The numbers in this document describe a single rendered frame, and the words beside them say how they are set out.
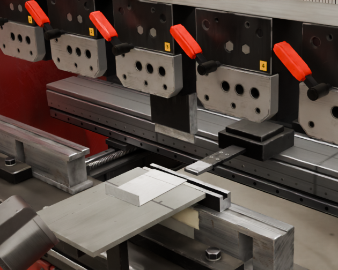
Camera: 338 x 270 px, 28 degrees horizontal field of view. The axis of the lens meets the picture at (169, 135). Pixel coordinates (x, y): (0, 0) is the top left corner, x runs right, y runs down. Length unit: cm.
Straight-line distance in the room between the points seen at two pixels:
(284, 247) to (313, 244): 185
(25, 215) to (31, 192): 85
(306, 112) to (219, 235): 33
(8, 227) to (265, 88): 47
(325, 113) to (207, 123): 65
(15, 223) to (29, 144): 90
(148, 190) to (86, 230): 17
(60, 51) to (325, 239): 194
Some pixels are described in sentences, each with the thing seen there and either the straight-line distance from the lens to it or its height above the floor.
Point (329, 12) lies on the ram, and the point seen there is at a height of 136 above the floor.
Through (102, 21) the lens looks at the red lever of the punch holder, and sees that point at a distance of 120.
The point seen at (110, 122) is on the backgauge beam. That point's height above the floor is 93.
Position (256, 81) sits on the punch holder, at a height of 124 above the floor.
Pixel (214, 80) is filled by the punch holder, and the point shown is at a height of 123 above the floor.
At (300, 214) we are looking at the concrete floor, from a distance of 326.
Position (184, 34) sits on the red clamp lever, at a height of 130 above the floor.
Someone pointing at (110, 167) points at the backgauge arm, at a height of 84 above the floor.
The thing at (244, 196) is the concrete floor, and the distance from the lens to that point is 340.
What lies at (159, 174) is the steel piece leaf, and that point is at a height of 100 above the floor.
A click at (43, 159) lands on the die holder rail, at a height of 93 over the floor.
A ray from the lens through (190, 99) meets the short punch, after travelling 118.
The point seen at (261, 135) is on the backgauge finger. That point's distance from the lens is 137.
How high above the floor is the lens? 155
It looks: 22 degrees down
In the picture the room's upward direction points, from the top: 3 degrees counter-clockwise
